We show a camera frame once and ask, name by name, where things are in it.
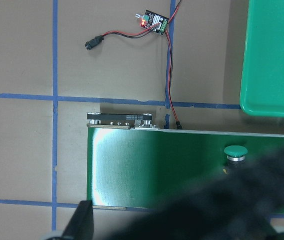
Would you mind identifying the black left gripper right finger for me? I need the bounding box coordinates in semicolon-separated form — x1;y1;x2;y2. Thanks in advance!
110;149;284;240

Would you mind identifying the small motor controller board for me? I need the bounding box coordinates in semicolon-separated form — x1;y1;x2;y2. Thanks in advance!
135;10;169;36

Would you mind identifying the green push button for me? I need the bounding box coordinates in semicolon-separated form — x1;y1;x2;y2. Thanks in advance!
224;145;248;170

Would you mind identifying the green conveyor belt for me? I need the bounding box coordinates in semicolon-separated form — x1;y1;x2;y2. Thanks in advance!
87;112;284;209

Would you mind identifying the green tray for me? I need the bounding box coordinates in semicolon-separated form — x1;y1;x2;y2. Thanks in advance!
240;0;284;118

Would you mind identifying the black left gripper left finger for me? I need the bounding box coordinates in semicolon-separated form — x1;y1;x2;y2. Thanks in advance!
61;200;94;240

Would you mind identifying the red black wire with plug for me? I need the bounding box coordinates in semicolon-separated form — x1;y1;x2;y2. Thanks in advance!
84;0;184;130

